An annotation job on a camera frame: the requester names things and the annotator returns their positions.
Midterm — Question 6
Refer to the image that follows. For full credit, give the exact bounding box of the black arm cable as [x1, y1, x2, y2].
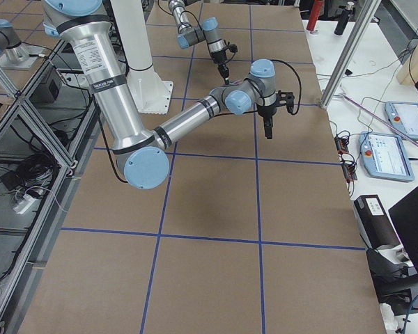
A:
[104, 59, 303, 183]

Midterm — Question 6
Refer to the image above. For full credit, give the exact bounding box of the far teach pendant tablet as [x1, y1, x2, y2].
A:
[385, 101, 418, 140]

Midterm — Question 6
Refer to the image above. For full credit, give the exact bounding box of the red bottle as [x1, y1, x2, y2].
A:
[307, 0, 324, 32]

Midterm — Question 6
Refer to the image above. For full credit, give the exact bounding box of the white grabber stick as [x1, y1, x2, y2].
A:
[337, 91, 418, 155]

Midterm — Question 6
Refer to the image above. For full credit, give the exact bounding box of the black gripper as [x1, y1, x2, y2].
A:
[210, 49, 229, 85]
[257, 103, 277, 139]

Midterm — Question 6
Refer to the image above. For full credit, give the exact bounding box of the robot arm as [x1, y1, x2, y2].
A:
[42, 1, 277, 189]
[168, 0, 238, 84]

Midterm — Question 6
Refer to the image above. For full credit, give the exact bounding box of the near teach pendant tablet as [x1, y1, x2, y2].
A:
[359, 132, 415, 182]

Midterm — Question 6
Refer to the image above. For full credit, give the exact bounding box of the white power strip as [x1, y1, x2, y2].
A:
[13, 194, 37, 214]

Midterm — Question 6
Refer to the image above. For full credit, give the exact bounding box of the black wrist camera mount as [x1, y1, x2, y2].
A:
[226, 42, 238, 54]
[276, 90, 295, 115]

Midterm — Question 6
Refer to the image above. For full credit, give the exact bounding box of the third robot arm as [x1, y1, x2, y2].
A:
[0, 19, 44, 70]

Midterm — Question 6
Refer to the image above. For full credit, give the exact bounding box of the black monitor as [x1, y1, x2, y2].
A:
[389, 186, 418, 272]

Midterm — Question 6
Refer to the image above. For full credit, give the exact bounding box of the black brown box device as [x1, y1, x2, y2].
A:
[353, 195, 401, 250]

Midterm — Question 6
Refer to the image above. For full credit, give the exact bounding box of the teach pendant tablet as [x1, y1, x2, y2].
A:
[385, 101, 418, 140]
[359, 132, 415, 182]

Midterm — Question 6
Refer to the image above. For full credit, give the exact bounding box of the aluminium frame post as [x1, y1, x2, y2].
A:
[319, 0, 381, 109]

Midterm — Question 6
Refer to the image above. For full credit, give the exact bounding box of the black bottle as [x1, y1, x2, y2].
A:
[334, 1, 355, 35]

